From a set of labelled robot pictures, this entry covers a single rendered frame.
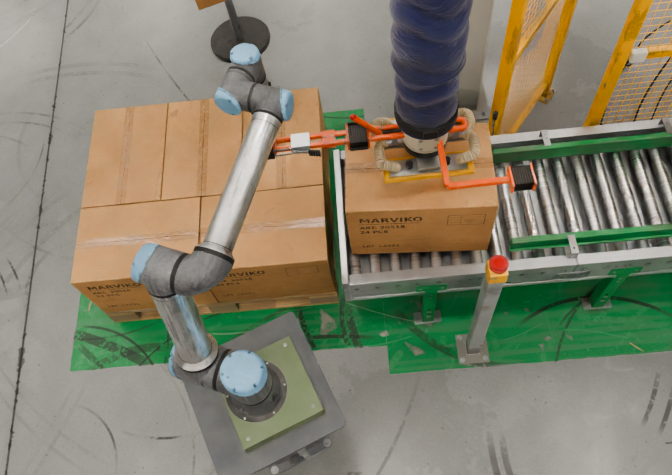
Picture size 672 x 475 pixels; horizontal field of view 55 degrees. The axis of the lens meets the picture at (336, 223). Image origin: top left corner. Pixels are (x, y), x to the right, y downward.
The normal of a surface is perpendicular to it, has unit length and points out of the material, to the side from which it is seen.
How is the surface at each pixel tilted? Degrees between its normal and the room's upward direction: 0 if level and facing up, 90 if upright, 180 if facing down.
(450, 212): 90
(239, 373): 6
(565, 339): 0
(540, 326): 0
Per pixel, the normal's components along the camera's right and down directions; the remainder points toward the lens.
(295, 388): -0.07, -0.48
